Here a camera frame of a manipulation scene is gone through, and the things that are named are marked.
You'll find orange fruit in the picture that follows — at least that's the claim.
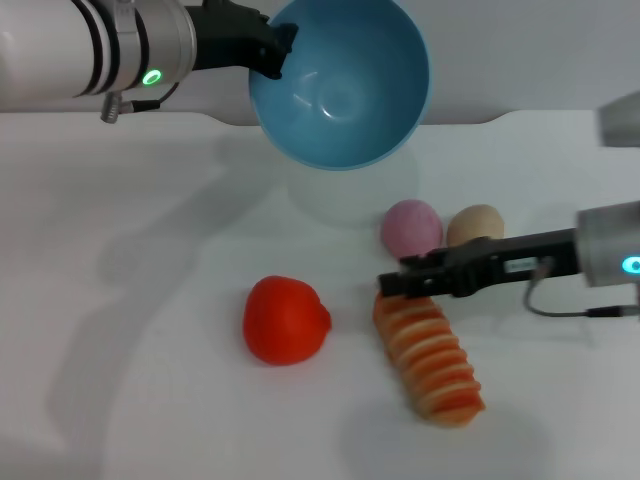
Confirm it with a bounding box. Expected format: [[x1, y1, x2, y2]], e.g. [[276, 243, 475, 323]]
[[242, 275, 334, 368]]

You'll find beige round bun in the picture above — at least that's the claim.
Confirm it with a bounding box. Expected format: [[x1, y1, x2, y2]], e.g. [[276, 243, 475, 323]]
[[446, 204, 505, 249]]

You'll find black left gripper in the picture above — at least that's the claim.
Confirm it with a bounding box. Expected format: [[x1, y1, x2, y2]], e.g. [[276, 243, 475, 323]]
[[187, 0, 300, 82]]

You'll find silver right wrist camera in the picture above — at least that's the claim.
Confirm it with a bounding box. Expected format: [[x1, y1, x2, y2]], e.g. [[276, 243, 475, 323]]
[[597, 91, 640, 149]]

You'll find right gripper cable with connector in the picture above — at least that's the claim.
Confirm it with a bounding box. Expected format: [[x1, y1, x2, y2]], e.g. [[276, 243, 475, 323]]
[[523, 257, 640, 320]]

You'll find pink round bun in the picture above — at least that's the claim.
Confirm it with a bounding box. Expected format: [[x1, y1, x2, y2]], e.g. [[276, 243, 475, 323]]
[[382, 199, 444, 260]]

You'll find gripper cable with connector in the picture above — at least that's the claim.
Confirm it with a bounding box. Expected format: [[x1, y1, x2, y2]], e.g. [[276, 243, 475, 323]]
[[99, 81, 180, 124], [523, 257, 640, 320]]

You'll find left gripper cable with connector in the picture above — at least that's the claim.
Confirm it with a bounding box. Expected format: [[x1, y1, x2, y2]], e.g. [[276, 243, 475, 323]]
[[99, 81, 180, 124]]

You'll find orange striped bread loaf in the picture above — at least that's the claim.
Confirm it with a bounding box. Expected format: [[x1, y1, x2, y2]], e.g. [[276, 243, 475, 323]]
[[373, 289, 486, 429]]

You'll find blue bowl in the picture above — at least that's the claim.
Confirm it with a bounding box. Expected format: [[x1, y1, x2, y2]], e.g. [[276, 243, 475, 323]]
[[248, 0, 431, 173]]

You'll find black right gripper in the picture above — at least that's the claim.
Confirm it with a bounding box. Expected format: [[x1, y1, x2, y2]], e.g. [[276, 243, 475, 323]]
[[377, 227, 582, 302]]

